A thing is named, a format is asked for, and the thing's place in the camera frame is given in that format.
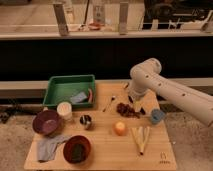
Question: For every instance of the red chili pepper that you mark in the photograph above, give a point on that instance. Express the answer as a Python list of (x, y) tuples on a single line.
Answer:
[(90, 95)]

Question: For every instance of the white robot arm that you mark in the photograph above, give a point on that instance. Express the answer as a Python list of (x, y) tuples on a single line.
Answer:
[(146, 75)]

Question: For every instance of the orange fruit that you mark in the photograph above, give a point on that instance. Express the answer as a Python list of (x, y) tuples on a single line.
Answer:
[(120, 128)]

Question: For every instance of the grey cloth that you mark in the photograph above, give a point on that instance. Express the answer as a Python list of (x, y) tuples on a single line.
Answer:
[(46, 148)]

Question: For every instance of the left metal post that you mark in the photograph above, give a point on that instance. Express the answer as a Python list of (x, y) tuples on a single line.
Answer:
[(60, 17)]

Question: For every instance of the grey-blue sponge in tray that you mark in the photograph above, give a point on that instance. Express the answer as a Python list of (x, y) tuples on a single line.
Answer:
[(80, 97)]

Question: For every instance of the blue cup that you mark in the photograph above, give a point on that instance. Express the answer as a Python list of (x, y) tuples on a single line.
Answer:
[(156, 116)]

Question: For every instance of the right metal post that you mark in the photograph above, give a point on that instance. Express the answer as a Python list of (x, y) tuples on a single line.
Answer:
[(123, 15)]

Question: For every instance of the white cup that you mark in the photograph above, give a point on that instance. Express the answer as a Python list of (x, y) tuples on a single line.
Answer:
[(64, 109)]

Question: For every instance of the green plastic tray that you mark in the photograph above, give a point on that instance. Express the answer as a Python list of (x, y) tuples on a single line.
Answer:
[(62, 88)]

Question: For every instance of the metal post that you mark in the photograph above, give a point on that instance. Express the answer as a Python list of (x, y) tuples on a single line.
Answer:
[(123, 15), (60, 17)]

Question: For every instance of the purple bowl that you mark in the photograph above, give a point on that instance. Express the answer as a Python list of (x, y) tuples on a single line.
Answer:
[(46, 122)]

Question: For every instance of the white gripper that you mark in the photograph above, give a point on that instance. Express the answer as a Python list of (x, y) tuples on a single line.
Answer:
[(138, 105)]

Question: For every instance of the metal spoon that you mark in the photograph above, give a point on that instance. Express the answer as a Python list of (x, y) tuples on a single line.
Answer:
[(109, 103)]

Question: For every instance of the dark sponge in bowl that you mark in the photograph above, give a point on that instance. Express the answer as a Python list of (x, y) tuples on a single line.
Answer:
[(77, 154)]

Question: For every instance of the red-brown bowl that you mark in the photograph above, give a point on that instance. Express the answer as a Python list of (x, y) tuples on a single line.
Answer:
[(68, 147)]

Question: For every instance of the small metal cup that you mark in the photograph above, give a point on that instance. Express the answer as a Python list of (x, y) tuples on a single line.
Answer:
[(86, 121)]

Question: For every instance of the black vehicle in background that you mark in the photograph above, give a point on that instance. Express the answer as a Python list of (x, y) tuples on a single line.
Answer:
[(177, 11)]

